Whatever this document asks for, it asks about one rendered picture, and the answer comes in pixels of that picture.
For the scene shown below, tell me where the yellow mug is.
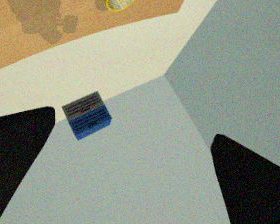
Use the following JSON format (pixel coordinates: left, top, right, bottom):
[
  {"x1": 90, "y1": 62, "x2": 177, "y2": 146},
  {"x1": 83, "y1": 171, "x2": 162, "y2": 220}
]
[{"x1": 103, "y1": 0, "x2": 133, "y2": 11}]

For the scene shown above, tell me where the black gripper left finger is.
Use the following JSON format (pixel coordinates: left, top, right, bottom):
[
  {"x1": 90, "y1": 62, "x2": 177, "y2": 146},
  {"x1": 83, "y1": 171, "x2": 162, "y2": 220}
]
[{"x1": 0, "y1": 105, "x2": 55, "y2": 217}]

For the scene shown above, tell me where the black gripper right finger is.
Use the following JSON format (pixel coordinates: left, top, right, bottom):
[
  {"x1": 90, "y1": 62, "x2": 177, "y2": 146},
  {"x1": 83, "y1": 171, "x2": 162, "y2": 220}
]
[{"x1": 211, "y1": 133, "x2": 280, "y2": 224}]

